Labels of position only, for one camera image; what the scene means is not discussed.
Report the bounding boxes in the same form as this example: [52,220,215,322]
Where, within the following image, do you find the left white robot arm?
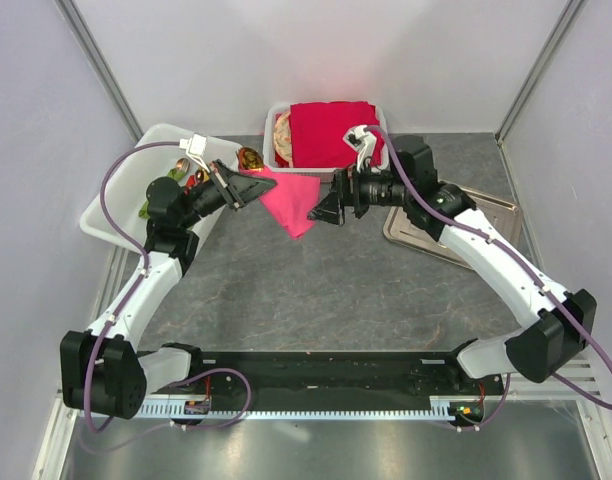
[60,160,277,420]

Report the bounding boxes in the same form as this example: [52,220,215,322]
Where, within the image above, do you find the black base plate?
[160,349,505,401]

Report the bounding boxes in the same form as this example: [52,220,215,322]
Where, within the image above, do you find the patterned paper plates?
[273,109,293,168]

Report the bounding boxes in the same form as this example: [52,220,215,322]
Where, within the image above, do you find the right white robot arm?
[309,127,597,394]

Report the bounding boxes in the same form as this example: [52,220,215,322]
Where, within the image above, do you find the gold spoon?
[237,147,265,172]

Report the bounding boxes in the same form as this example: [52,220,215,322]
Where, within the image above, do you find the white perforated basket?
[262,102,390,183]

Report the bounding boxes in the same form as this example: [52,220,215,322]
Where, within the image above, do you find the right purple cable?
[365,124,612,434]

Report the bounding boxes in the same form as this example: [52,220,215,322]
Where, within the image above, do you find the slotted cable duct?
[135,395,475,422]

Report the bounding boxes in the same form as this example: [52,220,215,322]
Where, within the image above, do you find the pink paper napkin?
[241,167,321,239]

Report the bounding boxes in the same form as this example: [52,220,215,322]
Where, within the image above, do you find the red rolled napkin set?
[185,169,210,194]

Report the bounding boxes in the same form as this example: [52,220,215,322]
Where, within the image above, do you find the green rolled napkin set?
[138,158,190,219]

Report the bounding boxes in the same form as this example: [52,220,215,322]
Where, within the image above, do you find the aluminium rail frame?
[33,357,612,479]

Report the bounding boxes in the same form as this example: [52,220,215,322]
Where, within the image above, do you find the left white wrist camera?
[179,133,209,172]

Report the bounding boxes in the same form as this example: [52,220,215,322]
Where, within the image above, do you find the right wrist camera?
[343,125,379,173]

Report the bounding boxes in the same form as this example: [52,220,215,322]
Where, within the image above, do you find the purple cable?
[78,138,254,455]
[365,124,612,434]

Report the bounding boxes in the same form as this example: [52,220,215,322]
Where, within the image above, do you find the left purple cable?
[78,138,254,455]

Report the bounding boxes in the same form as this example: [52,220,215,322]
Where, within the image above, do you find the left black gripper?
[179,159,276,229]

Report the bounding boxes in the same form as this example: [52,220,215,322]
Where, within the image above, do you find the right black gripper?
[307,155,412,226]

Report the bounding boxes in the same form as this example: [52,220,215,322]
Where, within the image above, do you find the stack of red napkins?
[289,101,379,169]

